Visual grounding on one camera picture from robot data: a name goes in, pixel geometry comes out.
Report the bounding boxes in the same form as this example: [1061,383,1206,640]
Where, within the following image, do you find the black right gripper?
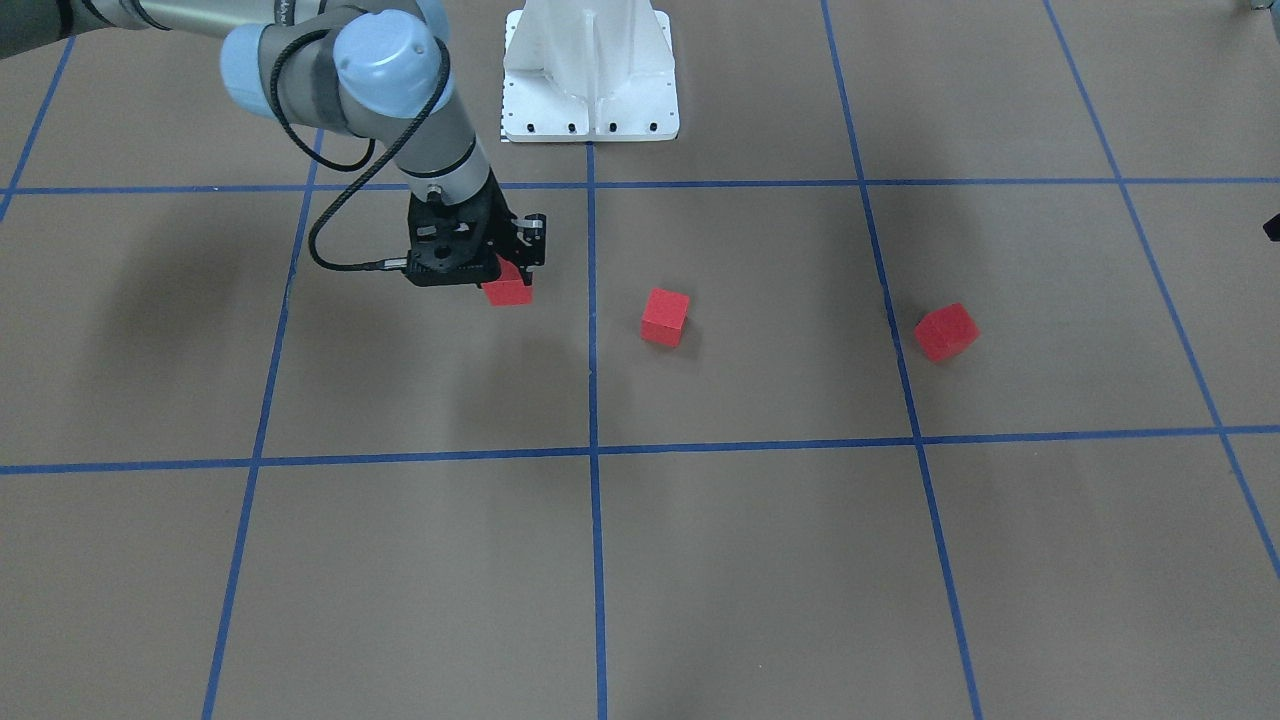
[404,173,547,287]

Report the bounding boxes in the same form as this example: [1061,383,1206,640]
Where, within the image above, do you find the red foam block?
[480,258,534,307]
[913,304,980,363]
[640,287,691,348]

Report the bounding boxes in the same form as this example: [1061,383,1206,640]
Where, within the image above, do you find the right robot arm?
[1,1,547,290]

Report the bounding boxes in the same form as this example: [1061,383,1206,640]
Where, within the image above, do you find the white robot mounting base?
[500,1,681,143]

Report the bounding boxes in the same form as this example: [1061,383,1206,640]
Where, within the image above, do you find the brown paper table mat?
[3,1,1279,719]

